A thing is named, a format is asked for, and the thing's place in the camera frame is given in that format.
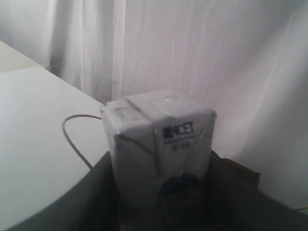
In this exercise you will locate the white backdrop curtain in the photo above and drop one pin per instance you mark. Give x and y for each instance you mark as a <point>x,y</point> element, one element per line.
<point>246,59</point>

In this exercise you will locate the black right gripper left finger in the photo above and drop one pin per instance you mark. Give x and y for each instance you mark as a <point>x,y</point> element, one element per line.
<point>72,204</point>

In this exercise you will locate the small blue white packet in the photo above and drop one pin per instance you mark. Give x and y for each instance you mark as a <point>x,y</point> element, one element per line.
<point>152,137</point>

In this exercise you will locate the brown paper bag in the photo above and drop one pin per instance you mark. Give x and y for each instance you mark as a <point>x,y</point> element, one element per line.
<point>181,204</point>

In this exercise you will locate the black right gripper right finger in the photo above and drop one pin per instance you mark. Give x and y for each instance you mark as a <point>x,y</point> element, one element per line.
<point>234,205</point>

